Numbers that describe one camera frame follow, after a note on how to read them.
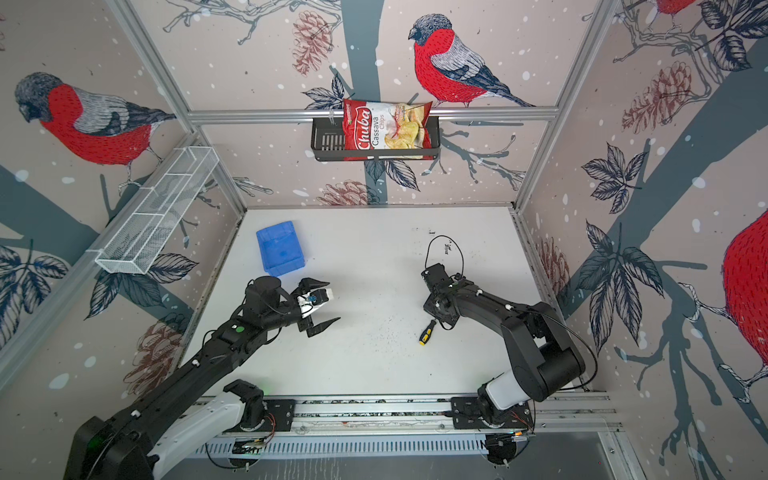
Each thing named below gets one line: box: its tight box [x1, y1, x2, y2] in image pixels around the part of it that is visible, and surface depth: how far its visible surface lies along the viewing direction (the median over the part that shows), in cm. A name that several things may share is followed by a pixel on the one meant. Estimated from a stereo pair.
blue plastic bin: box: [256, 220, 305, 277], surface depth 109 cm
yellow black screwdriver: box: [419, 320, 436, 346], surface depth 87 cm
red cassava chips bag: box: [344, 99, 433, 161], surface depth 90 cm
